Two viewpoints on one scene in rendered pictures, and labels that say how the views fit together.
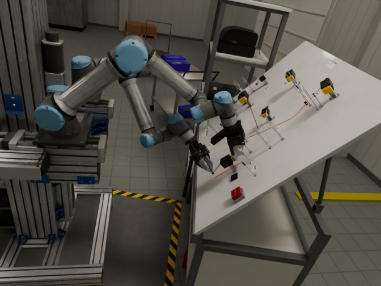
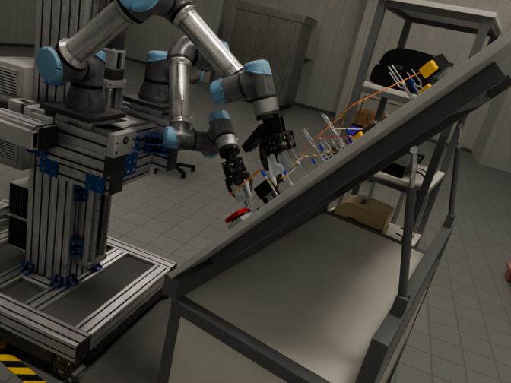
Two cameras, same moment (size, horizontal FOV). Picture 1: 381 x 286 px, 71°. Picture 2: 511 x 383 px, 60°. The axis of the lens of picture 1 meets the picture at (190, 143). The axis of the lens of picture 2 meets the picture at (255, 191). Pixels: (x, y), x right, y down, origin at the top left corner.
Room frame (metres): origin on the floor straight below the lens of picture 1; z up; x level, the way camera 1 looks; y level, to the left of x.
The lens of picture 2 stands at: (0.03, -0.83, 1.58)
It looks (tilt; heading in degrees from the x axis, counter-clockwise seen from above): 20 degrees down; 30
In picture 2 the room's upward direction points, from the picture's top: 13 degrees clockwise
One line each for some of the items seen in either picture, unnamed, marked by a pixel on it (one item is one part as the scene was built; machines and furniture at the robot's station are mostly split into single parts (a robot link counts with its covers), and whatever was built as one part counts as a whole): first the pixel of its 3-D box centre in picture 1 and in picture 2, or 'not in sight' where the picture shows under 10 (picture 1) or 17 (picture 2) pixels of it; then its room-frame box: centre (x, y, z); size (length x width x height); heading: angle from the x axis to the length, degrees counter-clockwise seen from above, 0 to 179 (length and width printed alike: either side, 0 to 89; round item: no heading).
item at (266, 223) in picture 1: (236, 201); (324, 318); (1.51, -0.41, 0.60); 1.17 x 0.58 x 0.40; 3
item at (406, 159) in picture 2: (222, 92); (381, 157); (2.37, -0.20, 1.09); 0.35 x 0.33 x 0.07; 3
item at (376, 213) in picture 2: not in sight; (360, 216); (2.32, -0.20, 0.76); 0.30 x 0.21 x 0.20; 96
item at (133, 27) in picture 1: (140, 29); (366, 120); (10.10, 2.51, 0.20); 1.14 x 0.82 x 0.40; 105
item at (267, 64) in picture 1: (224, 108); (385, 188); (2.43, -0.25, 0.92); 0.61 x 0.50 x 1.85; 3
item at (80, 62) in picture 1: (82, 68); (160, 64); (1.60, 0.74, 1.33); 0.13 x 0.12 x 0.14; 144
